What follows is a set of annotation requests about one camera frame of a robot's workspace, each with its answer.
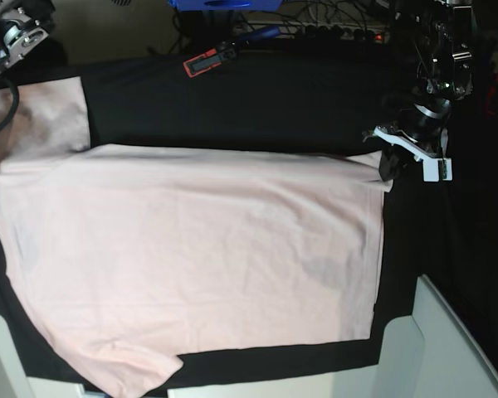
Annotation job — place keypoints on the pink T-shirt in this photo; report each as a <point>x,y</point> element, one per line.
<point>124,258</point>

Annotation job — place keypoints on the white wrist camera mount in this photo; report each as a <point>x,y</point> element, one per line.
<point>437,169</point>

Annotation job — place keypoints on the blue box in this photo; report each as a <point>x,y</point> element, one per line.
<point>225,5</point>

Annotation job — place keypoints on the black table cloth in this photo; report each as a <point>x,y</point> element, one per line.
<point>448,231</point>

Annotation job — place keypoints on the red object at right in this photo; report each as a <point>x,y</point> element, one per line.
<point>491,102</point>

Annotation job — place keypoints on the white power strip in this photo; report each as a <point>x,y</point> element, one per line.
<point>308,30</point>

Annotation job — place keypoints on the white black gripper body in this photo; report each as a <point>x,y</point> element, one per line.
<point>421,124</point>

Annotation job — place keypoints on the orange black clamp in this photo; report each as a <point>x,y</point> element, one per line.
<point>227,50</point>

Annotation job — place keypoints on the robot arm right side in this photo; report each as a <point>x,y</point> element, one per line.
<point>23,26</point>

